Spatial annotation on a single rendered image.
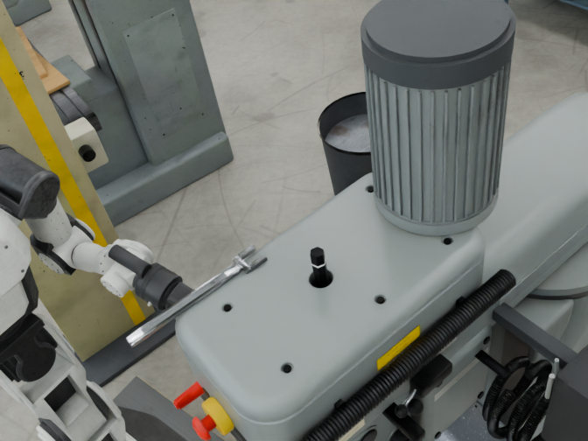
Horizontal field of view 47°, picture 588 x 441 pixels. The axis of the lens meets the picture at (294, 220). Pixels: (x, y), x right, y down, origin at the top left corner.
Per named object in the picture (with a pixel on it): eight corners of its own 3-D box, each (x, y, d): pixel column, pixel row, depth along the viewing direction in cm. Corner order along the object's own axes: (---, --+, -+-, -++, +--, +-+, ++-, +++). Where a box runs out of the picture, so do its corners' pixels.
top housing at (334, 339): (278, 481, 98) (258, 430, 86) (183, 368, 114) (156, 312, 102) (492, 296, 115) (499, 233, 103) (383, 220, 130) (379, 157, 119)
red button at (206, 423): (206, 448, 102) (200, 436, 99) (192, 430, 104) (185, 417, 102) (224, 433, 103) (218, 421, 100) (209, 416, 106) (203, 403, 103)
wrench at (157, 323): (135, 353, 98) (133, 349, 97) (122, 336, 100) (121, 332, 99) (267, 260, 106) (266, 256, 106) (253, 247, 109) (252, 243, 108)
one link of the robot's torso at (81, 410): (45, 439, 196) (-33, 352, 162) (91, 393, 204) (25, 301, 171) (78, 468, 188) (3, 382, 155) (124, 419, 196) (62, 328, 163)
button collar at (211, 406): (227, 443, 103) (219, 423, 99) (206, 416, 107) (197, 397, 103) (238, 434, 104) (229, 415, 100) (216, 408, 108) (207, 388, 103)
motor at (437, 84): (438, 258, 102) (441, 80, 79) (349, 195, 114) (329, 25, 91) (524, 189, 109) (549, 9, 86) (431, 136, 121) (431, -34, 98)
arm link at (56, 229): (31, 256, 174) (2, 213, 155) (66, 220, 180) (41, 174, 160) (66, 279, 171) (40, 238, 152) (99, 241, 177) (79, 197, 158)
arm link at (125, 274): (143, 313, 155) (104, 290, 158) (171, 278, 159) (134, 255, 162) (133, 293, 145) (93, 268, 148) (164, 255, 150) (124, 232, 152)
